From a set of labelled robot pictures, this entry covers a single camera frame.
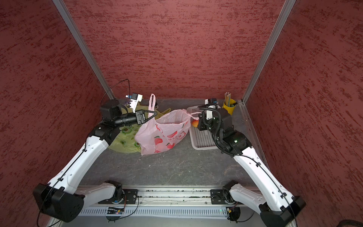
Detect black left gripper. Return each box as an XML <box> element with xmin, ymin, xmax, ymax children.
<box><xmin>114</xmin><ymin>109</ymin><xmax>157</xmax><ymax>127</ymax></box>

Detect pink plastic bag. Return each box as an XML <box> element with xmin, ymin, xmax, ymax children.
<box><xmin>135</xmin><ymin>109</ymin><xmax>199</xmax><ymax>156</ymax></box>

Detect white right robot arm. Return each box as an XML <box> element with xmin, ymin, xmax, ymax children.
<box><xmin>198</xmin><ymin>104</ymin><xmax>306</xmax><ymax>227</ymax></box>

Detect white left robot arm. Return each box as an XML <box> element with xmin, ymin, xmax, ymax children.
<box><xmin>33</xmin><ymin>98</ymin><xmax>157</xmax><ymax>222</ymax></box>

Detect orange red peach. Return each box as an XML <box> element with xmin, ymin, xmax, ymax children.
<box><xmin>191</xmin><ymin>120</ymin><xmax>199</xmax><ymax>128</ymax></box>

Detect green avocado plastic bag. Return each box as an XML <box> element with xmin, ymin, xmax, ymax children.
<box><xmin>108</xmin><ymin>104</ymin><xmax>171</xmax><ymax>153</ymax></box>

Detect yellow pencil cup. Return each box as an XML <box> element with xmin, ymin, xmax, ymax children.
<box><xmin>223</xmin><ymin>99</ymin><xmax>237</xmax><ymax>115</ymax></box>

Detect white plastic basket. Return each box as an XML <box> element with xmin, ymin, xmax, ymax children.
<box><xmin>186</xmin><ymin>104</ymin><xmax>230</xmax><ymax>151</ymax></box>

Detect colored pencils bundle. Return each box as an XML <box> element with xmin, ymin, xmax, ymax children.
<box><xmin>224</xmin><ymin>92</ymin><xmax>231</xmax><ymax>107</ymax></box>

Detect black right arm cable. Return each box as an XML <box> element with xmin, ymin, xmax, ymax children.
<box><xmin>197</xmin><ymin>103</ymin><xmax>298</xmax><ymax>227</ymax></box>

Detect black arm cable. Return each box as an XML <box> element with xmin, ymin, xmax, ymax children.
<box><xmin>197</xmin><ymin>103</ymin><xmax>298</xmax><ymax>227</ymax></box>
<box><xmin>36</xmin><ymin>79</ymin><xmax>131</xmax><ymax>227</ymax></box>

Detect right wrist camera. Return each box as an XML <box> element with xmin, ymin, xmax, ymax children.
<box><xmin>205</xmin><ymin>98</ymin><xmax>218</xmax><ymax>120</ymax></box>

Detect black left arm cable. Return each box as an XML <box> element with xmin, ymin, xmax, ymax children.
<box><xmin>36</xmin><ymin>79</ymin><xmax>131</xmax><ymax>227</ymax></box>

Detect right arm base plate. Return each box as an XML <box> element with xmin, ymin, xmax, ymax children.
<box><xmin>210</xmin><ymin>189</ymin><xmax>250</xmax><ymax>205</ymax></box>

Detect aluminium front rail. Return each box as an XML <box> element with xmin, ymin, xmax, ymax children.
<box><xmin>45</xmin><ymin>185</ymin><xmax>298</xmax><ymax>227</ymax></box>

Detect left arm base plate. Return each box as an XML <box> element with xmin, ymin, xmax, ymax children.
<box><xmin>98</xmin><ymin>189</ymin><xmax>139</xmax><ymax>205</ymax></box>

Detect white slotted cable duct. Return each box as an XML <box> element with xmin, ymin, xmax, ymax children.
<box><xmin>79</xmin><ymin>206</ymin><xmax>227</xmax><ymax>219</ymax></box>

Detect left aluminium corner post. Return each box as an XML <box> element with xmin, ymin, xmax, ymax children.
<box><xmin>52</xmin><ymin>0</ymin><xmax>115</xmax><ymax>99</ymax></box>

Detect aluminium corner post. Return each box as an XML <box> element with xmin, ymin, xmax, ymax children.
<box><xmin>242</xmin><ymin>0</ymin><xmax>296</xmax><ymax>105</ymax></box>
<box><xmin>52</xmin><ymin>0</ymin><xmax>115</xmax><ymax>99</ymax></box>

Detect right aluminium corner post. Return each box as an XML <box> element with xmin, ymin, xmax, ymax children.
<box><xmin>242</xmin><ymin>0</ymin><xmax>296</xmax><ymax>105</ymax></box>

